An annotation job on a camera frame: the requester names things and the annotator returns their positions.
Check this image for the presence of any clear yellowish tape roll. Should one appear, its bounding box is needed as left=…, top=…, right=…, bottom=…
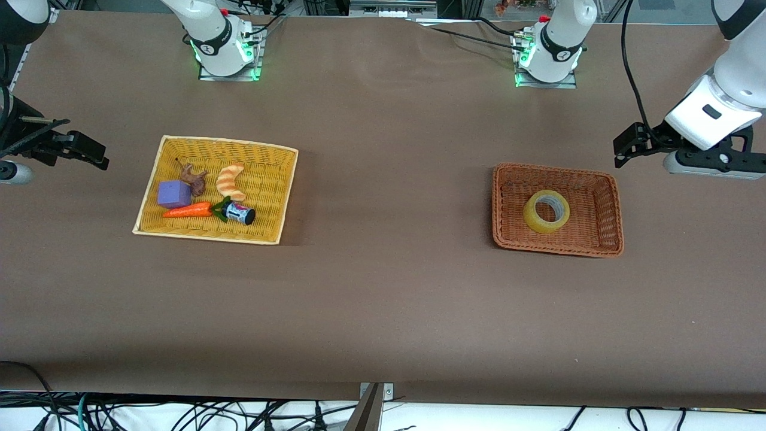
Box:
left=523, top=189, right=571, bottom=235

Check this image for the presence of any brown wicker basket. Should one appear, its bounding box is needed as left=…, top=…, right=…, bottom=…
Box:
left=492, top=163, right=624, bottom=258

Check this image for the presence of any purple foam cube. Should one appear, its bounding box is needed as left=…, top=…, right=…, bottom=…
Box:
left=157, top=180, right=192, bottom=210

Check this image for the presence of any brown toy lion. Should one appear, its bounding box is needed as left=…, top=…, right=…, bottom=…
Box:
left=175, top=157, right=209, bottom=197

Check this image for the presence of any orange toy carrot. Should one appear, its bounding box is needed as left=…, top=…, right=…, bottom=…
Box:
left=162, top=196, right=232, bottom=223

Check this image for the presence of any toy croissant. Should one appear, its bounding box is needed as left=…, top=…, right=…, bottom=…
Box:
left=216, top=162, right=247, bottom=202

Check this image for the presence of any small black-capped can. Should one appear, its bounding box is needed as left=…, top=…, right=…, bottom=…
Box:
left=224, top=202, right=257, bottom=226

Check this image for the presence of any yellow wicker tray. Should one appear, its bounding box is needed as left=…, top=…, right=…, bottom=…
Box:
left=132, top=135, right=299, bottom=245

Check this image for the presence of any grey box behind table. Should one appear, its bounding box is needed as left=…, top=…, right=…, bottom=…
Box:
left=349, top=0, right=438, bottom=18

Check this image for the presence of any black left camera mount bracket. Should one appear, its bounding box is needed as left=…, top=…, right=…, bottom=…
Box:
left=675, top=127, right=766, bottom=175

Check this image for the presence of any aluminium frame rail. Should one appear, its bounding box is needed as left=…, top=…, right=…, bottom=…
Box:
left=8, top=8, right=60, bottom=102

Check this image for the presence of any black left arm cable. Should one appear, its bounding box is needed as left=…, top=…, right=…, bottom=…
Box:
left=621, top=0, right=665, bottom=141

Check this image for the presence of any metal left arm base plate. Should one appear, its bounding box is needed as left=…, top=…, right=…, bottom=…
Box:
left=512, top=31, right=579, bottom=89

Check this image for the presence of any black cable on table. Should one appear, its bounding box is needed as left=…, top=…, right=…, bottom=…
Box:
left=417, top=18, right=530, bottom=53

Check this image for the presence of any thick black floor cable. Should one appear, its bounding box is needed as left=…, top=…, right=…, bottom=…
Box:
left=0, top=360, right=62, bottom=431

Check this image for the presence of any metal table edge bracket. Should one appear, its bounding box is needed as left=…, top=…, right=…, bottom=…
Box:
left=344, top=382, right=395, bottom=431

